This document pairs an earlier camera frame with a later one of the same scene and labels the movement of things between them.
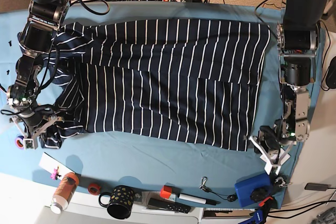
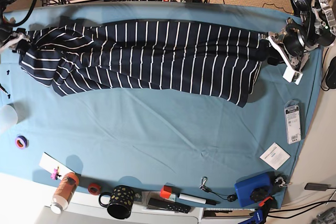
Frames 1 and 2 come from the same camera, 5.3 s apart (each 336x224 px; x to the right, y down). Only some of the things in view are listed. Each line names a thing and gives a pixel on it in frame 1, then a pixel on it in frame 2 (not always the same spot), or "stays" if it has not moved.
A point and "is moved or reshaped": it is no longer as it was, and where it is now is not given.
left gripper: [32, 118] → [21, 46]
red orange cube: [166, 191] stays
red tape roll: [94, 189] stays
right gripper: [283, 131] → [292, 44]
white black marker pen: [195, 199] stays
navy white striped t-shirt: [197, 82] is moved or reshaped
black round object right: [331, 78] stays
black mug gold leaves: [121, 201] stays
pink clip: [53, 175] stays
